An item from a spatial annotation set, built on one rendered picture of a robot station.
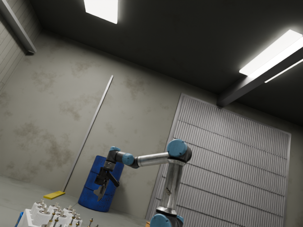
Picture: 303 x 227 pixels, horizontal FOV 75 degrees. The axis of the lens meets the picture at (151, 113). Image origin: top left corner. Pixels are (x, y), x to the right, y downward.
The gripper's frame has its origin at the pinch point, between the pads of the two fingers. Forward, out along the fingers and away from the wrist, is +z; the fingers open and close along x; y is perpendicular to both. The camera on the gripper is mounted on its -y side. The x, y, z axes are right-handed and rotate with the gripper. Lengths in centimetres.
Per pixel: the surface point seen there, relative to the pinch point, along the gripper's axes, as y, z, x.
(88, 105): 150, -139, -274
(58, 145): 170, -36, -271
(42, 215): 34.5, 21.9, -7.9
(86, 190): 67, 22, -222
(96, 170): 63, -13, -220
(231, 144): -196, -166, -327
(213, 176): -168, -78, -322
